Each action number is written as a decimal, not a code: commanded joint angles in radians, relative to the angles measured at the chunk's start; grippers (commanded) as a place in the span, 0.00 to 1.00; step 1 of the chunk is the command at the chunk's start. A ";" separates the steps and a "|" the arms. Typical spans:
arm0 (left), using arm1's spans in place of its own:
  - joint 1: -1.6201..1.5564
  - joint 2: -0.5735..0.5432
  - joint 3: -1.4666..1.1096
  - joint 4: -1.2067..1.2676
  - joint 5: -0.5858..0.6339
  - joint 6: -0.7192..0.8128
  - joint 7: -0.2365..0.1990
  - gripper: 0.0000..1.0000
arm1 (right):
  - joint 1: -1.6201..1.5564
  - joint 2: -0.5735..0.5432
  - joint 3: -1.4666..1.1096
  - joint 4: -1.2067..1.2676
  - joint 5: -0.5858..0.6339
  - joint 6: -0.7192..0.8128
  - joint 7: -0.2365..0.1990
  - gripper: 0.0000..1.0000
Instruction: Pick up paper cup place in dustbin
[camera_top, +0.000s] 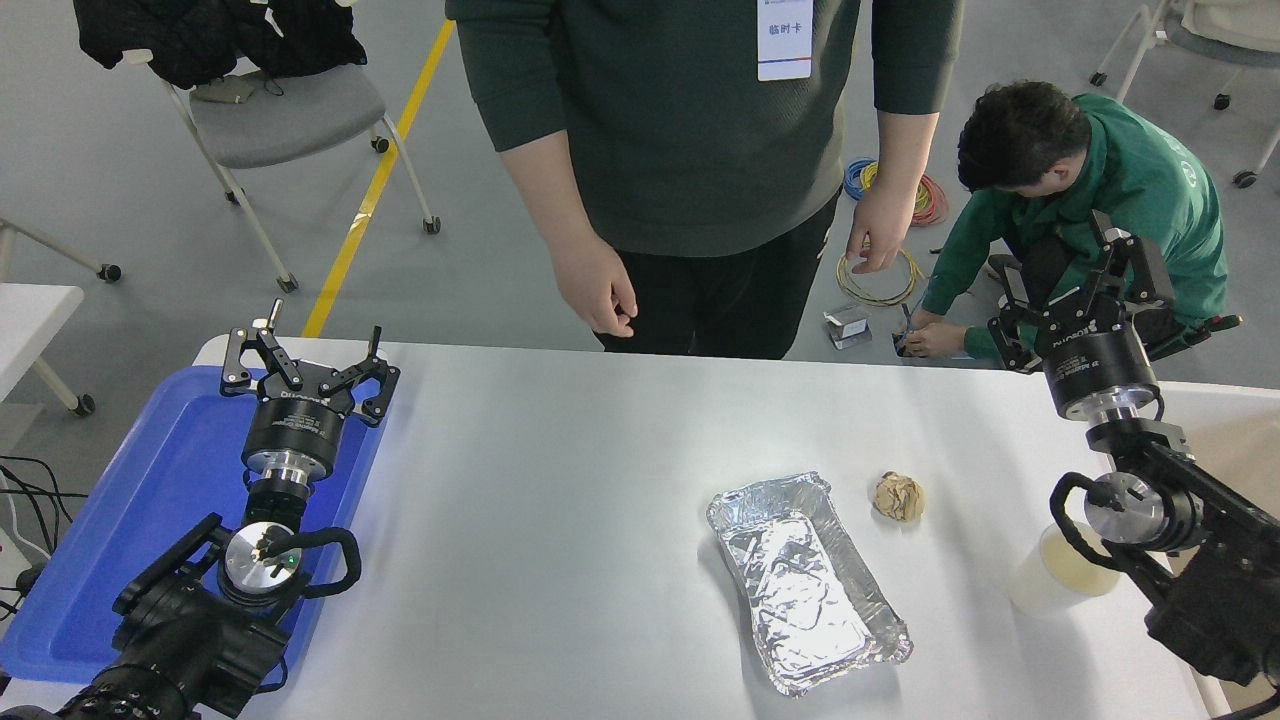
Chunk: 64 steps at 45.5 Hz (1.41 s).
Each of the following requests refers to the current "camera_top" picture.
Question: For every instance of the white leg with caster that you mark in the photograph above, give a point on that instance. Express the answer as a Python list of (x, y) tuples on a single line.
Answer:
[(108, 271)]

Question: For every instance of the crumpled tan paper ball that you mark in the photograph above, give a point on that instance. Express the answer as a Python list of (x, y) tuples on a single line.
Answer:
[(899, 497)]

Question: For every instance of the large pale bin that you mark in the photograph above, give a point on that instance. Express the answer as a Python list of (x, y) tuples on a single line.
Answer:
[(1240, 440)]

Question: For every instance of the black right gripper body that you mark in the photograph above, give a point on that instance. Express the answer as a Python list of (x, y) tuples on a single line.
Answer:
[(1095, 365)]

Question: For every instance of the white badge card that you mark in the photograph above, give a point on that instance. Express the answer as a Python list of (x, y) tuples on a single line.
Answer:
[(785, 40)]

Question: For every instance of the small silver box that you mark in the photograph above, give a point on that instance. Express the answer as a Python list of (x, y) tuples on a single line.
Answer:
[(848, 325)]

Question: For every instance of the standing person's left hand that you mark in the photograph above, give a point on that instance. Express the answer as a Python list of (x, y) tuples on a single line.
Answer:
[(885, 230)]

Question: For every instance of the cream garment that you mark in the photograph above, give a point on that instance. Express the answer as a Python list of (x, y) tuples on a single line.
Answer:
[(1235, 20)]

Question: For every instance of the crouching person's left hand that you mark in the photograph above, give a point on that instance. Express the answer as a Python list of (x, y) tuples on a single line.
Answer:
[(938, 342)]

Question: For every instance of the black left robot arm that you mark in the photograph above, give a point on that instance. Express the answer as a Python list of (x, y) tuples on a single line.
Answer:
[(190, 640)]

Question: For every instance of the white paper cup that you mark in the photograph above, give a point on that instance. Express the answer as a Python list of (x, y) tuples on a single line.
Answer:
[(1045, 585)]

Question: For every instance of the grey chair white frame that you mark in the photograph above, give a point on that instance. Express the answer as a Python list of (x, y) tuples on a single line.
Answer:
[(290, 115)]

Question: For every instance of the black jacket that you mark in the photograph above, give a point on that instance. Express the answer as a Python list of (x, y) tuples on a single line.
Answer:
[(200, 35)]

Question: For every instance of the crouching person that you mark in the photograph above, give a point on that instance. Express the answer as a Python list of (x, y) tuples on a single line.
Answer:
[(1140, 180)]

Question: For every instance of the small black device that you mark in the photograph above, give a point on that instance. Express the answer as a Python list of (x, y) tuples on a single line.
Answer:
[(899, 345)]

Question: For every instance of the silver foil tray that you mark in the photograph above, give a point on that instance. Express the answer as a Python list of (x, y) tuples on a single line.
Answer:
[(805, 590)]

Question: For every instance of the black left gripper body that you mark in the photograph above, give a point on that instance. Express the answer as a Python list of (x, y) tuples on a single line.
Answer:
[(295, 430)]

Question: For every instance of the black and red power tool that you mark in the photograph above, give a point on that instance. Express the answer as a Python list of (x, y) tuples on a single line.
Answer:
[(1215, 325)]

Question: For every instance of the white side table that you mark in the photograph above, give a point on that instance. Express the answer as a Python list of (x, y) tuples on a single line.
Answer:
[(30, 310)]

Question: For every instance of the white power strip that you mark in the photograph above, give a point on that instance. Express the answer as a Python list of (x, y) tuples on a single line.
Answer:
[(10, 555)]

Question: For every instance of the crouching person's right hand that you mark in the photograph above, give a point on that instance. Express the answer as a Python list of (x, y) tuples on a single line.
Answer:
[(927, 319)]

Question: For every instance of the standing person's right hand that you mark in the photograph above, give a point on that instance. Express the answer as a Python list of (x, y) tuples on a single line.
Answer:
[(598, 285)]

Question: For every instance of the white frame wheeled chair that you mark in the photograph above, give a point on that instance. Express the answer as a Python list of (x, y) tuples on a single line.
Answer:
[(1190, 35)]

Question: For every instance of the standing person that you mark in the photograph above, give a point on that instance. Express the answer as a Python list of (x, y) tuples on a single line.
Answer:
[(700, 150)]

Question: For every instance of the blue plastic tray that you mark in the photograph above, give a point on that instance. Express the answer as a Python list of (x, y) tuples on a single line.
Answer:
[(150, 500)]

